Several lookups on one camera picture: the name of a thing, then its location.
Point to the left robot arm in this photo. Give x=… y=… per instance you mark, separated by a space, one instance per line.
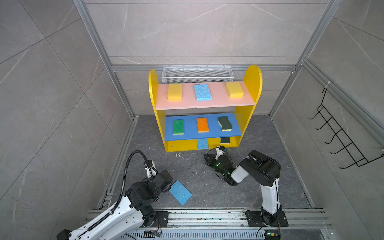
x=132 y=210

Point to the white wire mesh basket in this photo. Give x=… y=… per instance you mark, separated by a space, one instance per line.
x=180 y=75

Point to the yellow shelf unit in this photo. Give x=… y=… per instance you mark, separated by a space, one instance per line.
x=239 y=111

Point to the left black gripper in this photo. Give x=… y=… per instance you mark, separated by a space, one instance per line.
x=147 y=182

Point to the black wire hook rack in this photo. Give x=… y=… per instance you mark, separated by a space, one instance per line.
x=339 y=133

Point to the dark green curved sponge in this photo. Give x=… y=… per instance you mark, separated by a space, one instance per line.
x=225 y=123
x=225 y=140

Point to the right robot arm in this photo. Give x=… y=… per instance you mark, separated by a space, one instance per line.
x=263 y=169

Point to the green yellow sponge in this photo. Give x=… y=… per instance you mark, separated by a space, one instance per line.
x=178 y=127

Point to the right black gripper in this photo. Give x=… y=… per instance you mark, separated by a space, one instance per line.
x=210 y=162

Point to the aluminium rail base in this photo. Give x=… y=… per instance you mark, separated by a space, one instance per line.
x=232 y=224

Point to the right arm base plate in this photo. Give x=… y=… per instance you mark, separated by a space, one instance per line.
x=260 y=218

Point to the light blue sponge front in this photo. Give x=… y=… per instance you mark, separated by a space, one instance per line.
x=180 y=193

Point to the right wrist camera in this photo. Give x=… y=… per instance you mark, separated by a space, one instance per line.
x=220 y=151

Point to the light blue sponge row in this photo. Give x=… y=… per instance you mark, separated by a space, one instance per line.
x=203 y=144

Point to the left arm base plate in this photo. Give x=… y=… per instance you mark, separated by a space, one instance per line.
x=161 y=218

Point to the orange sponge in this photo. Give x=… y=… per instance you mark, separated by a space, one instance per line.
x=203 y=126

